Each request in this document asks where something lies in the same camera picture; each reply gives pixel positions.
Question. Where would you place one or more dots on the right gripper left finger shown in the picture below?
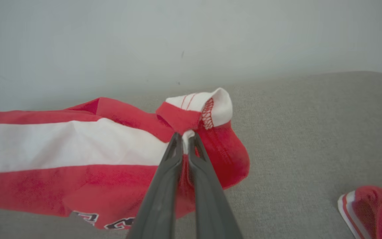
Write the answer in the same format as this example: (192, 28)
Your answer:
(159, 205)

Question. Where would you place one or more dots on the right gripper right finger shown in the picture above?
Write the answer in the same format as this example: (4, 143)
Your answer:
(211, 212)

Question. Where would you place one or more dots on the red white Bulls shorts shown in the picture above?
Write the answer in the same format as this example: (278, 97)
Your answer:
(61, 146)

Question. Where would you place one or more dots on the red white basketball jersey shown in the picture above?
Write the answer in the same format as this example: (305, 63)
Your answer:
(376, 212)

